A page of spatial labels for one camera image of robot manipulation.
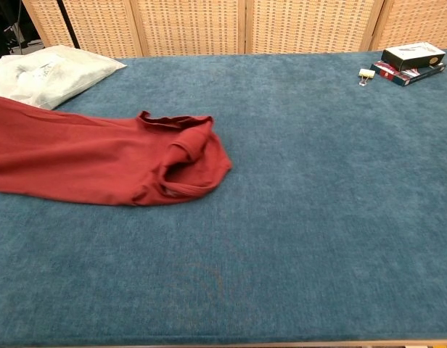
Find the white bag with garment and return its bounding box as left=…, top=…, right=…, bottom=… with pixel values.
left=0, top=45, right=128, bottom=111

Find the wicker folding screen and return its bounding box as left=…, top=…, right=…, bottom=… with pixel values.
left=22, top=0, right=447, bottom=59

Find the white binder clip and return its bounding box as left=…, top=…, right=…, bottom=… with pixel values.
left=358, top=68, right=376, bottom=87

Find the red t-shirt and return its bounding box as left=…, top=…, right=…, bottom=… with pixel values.
left=0, top=94, right=234, bottom=207

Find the white and black small box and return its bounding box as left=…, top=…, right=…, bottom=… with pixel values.
left=381, top=41, right=446, bottom=73

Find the blue carpet table cover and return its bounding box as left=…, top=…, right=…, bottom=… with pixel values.
left=0, top=49, right=447, bottom=345

